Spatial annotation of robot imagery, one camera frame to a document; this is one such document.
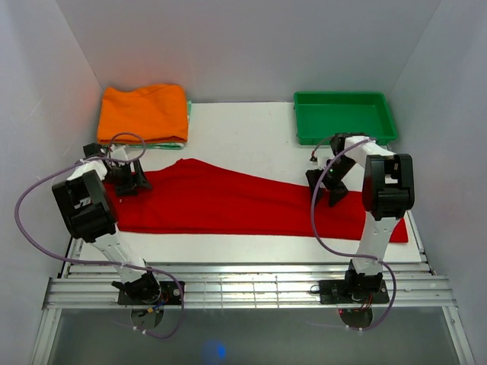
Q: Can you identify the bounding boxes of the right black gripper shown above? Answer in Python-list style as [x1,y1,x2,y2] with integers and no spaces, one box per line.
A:
[306,157,357,208]

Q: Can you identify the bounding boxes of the folded orange trousers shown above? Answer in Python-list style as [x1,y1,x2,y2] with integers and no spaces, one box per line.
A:
[97,84,189,144]

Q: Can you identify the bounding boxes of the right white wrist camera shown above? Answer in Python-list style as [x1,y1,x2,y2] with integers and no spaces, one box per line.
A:
[310,150,329,170]

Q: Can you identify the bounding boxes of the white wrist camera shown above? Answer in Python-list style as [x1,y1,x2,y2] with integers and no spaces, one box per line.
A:
[110,145,129,164]
[310,150,329,170]

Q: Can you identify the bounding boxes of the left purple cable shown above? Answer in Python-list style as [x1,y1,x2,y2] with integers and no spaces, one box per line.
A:
[14,132,186,339]

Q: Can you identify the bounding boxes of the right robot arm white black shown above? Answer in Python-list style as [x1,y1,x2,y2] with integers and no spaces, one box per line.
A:
[306,133,415,306]

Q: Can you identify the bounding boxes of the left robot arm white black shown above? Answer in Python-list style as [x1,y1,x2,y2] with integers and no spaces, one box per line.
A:
[52,143,162,304]

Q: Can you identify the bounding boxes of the folded light green garment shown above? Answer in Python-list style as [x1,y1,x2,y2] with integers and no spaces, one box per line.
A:
[110,99,194,151]

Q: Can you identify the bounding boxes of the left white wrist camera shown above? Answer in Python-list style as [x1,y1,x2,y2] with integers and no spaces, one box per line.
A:
[110,145,129,164]

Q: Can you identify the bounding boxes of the aluminium rail frame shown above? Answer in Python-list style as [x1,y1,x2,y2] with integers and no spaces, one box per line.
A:
[30,146,476,365]

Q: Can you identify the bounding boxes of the red trousers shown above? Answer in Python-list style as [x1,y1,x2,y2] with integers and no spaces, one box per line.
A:
[103,157,409,244]

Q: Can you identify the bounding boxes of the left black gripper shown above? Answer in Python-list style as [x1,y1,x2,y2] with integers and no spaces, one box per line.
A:
[102,160,151,198]

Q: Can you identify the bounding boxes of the green plastic tray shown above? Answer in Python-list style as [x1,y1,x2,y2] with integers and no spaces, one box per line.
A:
[294,91,398,145]

